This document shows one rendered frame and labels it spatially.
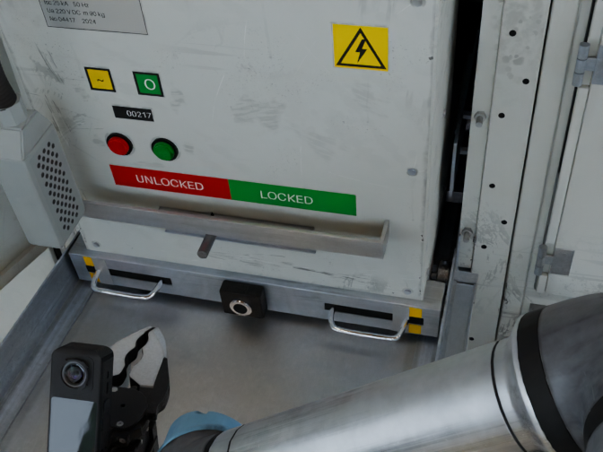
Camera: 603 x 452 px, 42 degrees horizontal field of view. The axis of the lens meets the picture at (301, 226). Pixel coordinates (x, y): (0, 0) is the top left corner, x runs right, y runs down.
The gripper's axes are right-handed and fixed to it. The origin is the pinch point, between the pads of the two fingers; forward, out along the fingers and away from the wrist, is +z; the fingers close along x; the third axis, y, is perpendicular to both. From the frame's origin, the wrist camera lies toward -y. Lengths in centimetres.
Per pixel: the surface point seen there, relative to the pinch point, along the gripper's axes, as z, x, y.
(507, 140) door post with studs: 33.9, 34.8, -8.7
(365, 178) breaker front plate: 22.2, 18.6, -7.7
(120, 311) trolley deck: 26.2, -15.7, 21.9
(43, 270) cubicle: 43, -38, 31
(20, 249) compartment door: 34, -35, 19
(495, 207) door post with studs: 36, 35, 2
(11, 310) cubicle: 46, -48, 44
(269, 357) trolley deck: 20.9, 7.8, 21.4
